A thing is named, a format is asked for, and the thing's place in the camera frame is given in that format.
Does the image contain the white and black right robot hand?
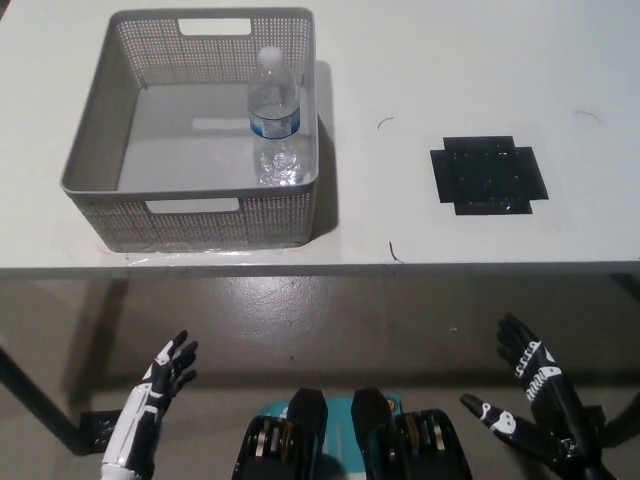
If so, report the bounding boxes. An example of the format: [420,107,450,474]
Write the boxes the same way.
[459,312,605,465]

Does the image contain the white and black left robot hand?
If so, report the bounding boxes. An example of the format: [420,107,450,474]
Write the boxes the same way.
[101,328,200,472]

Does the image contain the clear plastic water bottle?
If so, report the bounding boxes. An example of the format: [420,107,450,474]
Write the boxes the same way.
[247,45,307,188]

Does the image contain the black floor tape piece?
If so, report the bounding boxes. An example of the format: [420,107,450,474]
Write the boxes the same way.
[79,408,127,453]

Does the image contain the black metal table leg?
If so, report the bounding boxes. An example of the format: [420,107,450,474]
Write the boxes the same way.
[0,342,91,457]

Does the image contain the black and teal robot body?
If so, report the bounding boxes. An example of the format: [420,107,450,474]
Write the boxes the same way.
[229,386,474,480]

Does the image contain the grey perforated plastic basket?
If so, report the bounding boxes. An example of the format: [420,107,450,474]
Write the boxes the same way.
[59,7,321,254]

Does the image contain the black tape patch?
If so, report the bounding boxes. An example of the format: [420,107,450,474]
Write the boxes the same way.
[428,133,550,217]

